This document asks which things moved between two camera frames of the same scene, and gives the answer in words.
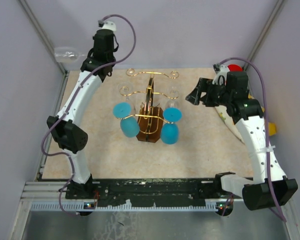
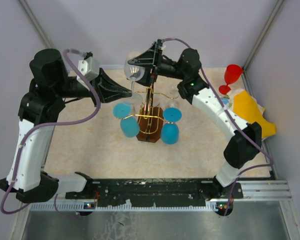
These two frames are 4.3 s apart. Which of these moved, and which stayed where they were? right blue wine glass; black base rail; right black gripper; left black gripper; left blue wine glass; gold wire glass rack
Moved: left black gripper; right black gripper
Stayed: left blue wine glass; black base rail; right blue wine glass; gold wire glass rack
